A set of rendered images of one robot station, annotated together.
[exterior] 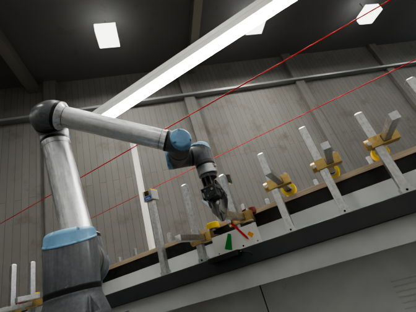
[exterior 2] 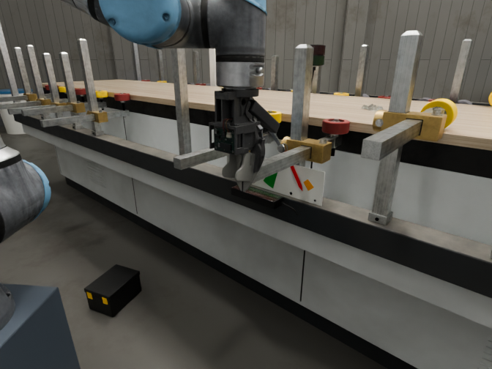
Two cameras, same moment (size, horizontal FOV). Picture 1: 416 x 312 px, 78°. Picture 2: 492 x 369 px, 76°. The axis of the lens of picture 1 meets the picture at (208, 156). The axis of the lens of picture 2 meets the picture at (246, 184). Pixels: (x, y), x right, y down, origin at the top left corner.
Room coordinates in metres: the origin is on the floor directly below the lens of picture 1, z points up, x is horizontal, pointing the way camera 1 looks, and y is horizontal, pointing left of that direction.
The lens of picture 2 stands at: (0.54, -0.19, 1.08)
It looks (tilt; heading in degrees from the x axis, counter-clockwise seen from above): 22 degrees down; 20
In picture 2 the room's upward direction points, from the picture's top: straight up
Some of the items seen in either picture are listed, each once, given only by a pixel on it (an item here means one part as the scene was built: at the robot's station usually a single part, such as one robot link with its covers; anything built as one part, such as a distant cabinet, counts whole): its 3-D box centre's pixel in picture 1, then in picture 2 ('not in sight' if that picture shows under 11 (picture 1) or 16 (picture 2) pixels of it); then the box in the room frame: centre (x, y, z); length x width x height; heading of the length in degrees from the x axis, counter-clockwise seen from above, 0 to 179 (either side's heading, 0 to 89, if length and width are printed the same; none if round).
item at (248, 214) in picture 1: (240, 218); (305, 148); (1.40, -0.06, 0.85); 0.14 x 0.06 x 0.05; 69
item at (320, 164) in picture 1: (325, 163); not in sight; (1.22, -0.53, 0.95); 0.14 x 0.06 x 0.05; 69
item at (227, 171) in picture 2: (215, 212); (232, 170); (1.11, 0.04, 0.86); 0.06 x 0.03 x 0.09; 159
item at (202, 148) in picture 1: (202, 155); (239, 24); (1.12, 0.03, 1.13); 0.10 x 0.09 x 0.12; 108
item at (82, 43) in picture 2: not in sight; (90, 89); (1.85, 1.13, 0.93); 0.04 x 0.04 x 0.48; 69
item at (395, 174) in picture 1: (384, 156); not in sight; (1.14, -0.74, 0.87); 0.04 x 0.04 x 0.48; 69
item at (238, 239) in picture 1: (235, 239); (282, 178); (1.39, -0.01, 0.75); 0.26 x 0.01 x 0.10; 69
